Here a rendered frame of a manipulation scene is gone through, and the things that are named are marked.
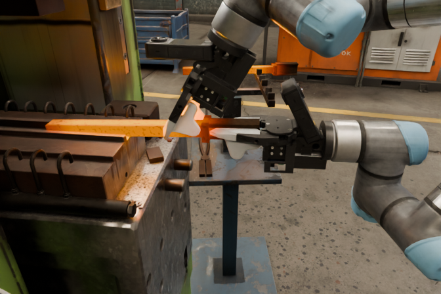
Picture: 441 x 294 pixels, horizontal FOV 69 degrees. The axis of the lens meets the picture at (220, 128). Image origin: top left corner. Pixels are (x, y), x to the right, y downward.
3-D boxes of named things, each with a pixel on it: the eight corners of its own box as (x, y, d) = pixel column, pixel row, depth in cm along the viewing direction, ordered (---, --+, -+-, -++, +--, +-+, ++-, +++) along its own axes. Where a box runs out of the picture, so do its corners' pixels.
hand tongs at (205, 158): (198, 104, 156) (198, 102, 155) (207, 104, 156) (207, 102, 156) (199, 177, 103) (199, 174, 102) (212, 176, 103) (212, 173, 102)
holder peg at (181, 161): (193, 167, 76) (193, 157, 75) (191, 173, 73) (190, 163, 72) (176, 165, 76) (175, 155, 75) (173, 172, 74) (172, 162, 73)
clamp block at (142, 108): (161, 124, 83) (159, 101, 80) (151, 140, 75) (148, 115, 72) (116, 122, 84) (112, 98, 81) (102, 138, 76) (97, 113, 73)
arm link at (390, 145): (423, 178, 54) (438, 134, 50) (356, 175, 56) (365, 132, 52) (405, 153, 61) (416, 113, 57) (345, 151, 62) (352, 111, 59)
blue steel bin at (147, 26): (191, 57, 495) (189, 8, 462) (177, 73, 425) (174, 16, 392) (117, 55, 510) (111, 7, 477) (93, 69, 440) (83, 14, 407)
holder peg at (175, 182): (186, 186, 69) (186, 176, 68) (184, 194, 67) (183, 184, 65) (168, 185, 69) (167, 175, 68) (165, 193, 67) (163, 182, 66)
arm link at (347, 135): (363, 132, 52) (351, 111, 59) (335, 131, 52) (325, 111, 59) (356, 170, 55) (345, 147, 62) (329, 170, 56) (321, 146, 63)
